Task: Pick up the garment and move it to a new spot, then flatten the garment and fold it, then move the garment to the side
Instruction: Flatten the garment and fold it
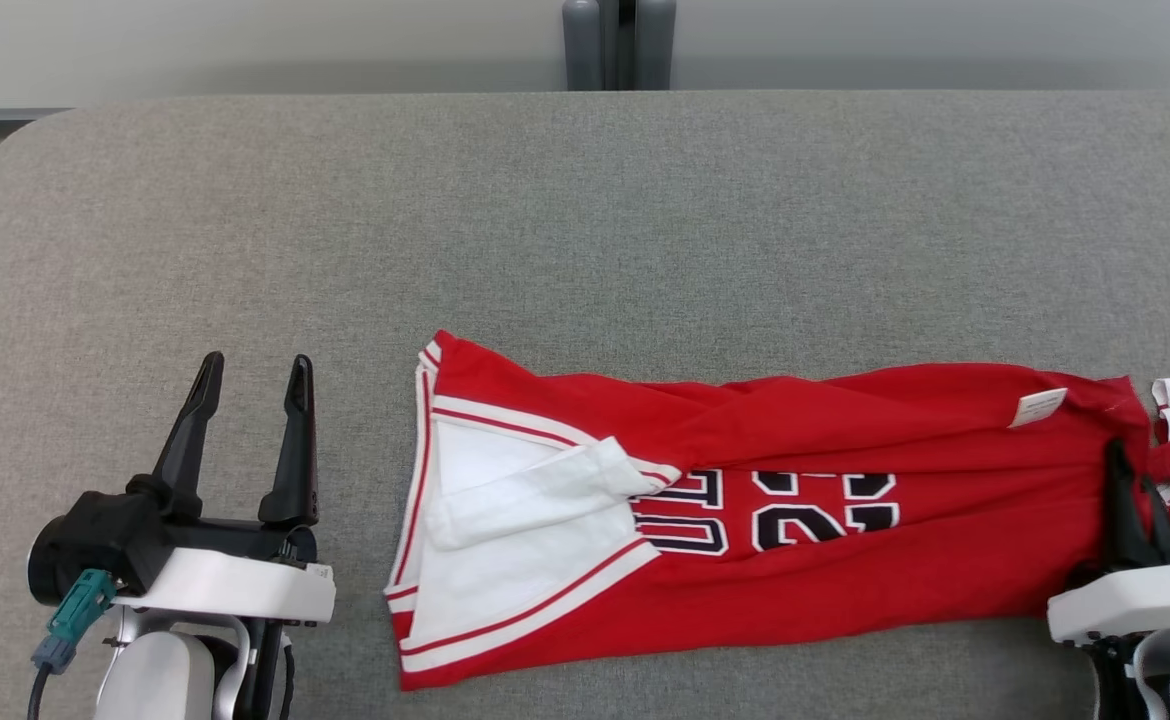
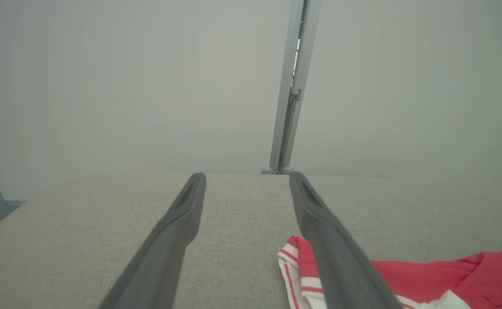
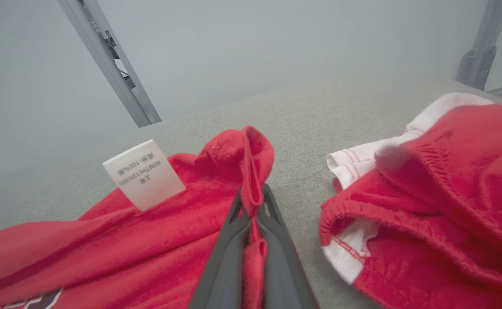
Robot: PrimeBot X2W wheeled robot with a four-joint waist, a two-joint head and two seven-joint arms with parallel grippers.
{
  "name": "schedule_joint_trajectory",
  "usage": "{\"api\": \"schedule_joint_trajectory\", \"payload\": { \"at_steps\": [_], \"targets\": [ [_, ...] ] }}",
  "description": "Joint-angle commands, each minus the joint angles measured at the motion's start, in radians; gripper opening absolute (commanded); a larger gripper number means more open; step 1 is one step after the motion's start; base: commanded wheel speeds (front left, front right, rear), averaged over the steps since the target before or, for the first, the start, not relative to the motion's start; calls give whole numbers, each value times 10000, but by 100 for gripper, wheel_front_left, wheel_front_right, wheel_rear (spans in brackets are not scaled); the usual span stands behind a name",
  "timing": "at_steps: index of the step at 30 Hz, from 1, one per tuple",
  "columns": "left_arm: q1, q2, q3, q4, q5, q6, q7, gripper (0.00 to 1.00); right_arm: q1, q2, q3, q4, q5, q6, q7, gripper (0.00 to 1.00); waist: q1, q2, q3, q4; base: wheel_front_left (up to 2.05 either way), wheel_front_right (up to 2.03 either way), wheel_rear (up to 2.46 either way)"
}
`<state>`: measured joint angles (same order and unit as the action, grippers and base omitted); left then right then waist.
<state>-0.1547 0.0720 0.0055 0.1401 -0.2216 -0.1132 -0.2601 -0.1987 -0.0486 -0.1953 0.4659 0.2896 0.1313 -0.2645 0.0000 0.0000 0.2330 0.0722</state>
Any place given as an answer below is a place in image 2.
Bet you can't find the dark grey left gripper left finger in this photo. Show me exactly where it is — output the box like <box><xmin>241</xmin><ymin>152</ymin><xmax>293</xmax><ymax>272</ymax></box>
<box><xmin>99</xmin><ymin>173</ymin><xmax>207</xmax><ymax>309</ymax></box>

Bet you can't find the grey partition post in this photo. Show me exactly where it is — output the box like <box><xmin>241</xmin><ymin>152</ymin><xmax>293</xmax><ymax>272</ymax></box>
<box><xmin>261</xmin><ymin>0</ymin><xmax>321</xmax><ymax>175</ymax></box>

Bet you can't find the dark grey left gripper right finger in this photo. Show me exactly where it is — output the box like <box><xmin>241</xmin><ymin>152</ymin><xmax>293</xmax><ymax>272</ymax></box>
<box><xmin>289</xmin><ymin>172</ymin><xmax>402</xmax><ymax>309</ymax></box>

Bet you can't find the red shirt with white sleeve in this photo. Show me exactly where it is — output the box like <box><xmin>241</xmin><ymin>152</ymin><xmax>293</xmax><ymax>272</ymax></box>
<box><xmin>277</xmin><ymin>235</ymin><xmax>502</xmax><ymax>309</ymax></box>

